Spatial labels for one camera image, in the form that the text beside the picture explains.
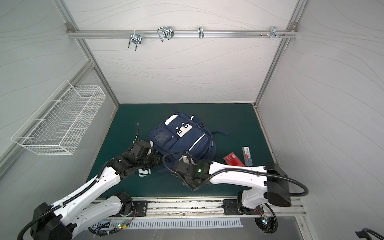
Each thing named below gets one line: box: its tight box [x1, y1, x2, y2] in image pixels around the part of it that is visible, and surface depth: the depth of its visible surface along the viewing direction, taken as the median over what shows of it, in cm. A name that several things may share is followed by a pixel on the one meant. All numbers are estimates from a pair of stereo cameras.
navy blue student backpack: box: [148, 106, 228, 172], surface depth 95 cm
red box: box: [223, 152, 246, 167], surface depth 94 cm
